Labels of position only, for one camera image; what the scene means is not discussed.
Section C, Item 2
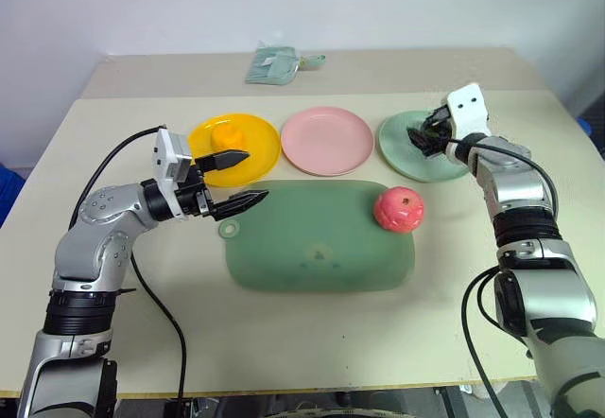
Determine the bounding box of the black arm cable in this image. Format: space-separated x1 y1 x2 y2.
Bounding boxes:
443 136 562 418
68 126 186 400

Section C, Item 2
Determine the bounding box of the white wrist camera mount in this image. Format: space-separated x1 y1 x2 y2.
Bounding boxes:
151 127 196 185
446 82 493 143

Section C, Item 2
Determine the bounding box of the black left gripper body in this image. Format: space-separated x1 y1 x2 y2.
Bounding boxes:
173 165 220 221

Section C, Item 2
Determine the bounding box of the orange toy fruit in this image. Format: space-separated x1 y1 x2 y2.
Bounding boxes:
210 125 247 153

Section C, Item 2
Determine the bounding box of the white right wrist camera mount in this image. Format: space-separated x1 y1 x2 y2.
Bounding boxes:
446 82 493 143

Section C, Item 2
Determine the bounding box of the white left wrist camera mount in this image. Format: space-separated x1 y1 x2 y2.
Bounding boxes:
151 127 196 185

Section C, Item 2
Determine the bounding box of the blue object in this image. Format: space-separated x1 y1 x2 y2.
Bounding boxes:
0 165 25 228
577 115 605 159

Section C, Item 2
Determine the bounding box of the pink toy apple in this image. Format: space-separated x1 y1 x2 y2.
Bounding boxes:
373 186 425 235

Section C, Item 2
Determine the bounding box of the green dustpan brush set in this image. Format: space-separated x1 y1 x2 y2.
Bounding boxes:
244 44 327 86

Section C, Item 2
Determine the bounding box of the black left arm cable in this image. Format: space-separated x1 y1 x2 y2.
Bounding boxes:
68 126 186 400

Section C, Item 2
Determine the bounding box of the green silicone cutting mat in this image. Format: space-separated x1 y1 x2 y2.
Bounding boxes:
217 179 418 292

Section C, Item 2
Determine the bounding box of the light green plate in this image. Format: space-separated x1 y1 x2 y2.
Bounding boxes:
376 110 474 183

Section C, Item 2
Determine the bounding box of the pink plate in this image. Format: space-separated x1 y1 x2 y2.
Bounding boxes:
280 107 375 177

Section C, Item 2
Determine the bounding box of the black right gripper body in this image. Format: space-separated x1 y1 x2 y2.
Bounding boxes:
424 102 454 138

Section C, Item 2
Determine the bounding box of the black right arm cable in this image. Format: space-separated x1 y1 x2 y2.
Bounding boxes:
443 136 562 418

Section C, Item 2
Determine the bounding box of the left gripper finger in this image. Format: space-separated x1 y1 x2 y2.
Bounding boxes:
195 149 251 174
210 189 270 221

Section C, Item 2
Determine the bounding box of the yellow plate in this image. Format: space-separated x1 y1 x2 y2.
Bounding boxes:
187 113 281 189

